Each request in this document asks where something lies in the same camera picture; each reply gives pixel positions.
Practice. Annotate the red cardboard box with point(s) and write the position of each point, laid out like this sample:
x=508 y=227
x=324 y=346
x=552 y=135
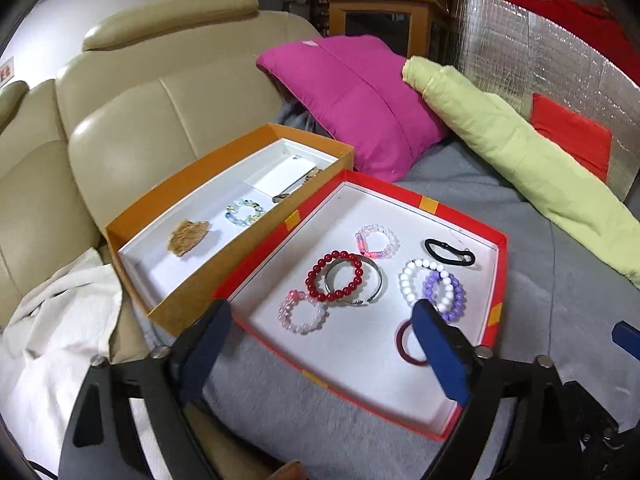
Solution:
x=360 y=350

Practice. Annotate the white card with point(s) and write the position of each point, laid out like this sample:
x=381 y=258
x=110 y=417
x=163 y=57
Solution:
x=280 y=175

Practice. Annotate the silver bangle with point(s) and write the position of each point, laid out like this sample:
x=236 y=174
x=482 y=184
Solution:
x=380 y=280

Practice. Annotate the dark red bangle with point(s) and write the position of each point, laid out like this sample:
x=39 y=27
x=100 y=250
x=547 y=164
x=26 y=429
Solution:
x=400 y=347

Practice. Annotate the silver insulation mat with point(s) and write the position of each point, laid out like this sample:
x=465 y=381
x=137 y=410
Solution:
x=500 y=45

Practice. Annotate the white cloth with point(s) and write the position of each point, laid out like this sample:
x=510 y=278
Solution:
x=50 y=335

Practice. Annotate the small metal trinket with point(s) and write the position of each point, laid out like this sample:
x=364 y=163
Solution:
x=282 y=197
x=311 y=175

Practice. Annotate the brown fibrous piece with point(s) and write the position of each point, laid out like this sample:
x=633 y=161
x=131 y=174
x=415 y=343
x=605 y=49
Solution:
x=187 y=237

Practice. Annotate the large red cushion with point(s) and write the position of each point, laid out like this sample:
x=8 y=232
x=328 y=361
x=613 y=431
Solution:
x=575 y=15

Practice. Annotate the grey blanket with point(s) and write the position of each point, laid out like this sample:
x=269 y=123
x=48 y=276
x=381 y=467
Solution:
x=550 y=335

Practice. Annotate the small red cushion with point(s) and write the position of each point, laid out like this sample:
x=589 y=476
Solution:
x=570 y=135

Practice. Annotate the orange cardboard box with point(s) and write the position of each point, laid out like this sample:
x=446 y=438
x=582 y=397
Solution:
x=150 y=210

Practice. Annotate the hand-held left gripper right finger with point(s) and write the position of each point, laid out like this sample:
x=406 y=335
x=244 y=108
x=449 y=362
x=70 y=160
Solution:
x=440 y=350

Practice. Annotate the beige leather sofa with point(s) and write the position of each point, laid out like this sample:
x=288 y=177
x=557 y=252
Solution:
x=125 y=110

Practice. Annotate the folded light green blanket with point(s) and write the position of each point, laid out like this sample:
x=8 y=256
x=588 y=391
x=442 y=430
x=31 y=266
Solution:
x=525 y=160

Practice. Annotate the magenta pillow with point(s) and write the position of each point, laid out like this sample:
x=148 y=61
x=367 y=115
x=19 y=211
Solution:
x=360 y=100

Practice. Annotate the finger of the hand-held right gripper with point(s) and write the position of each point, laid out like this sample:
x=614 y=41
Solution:
x=627 y=337

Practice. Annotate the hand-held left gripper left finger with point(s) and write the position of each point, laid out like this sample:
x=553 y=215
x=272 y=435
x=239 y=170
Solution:
x=200 y=355

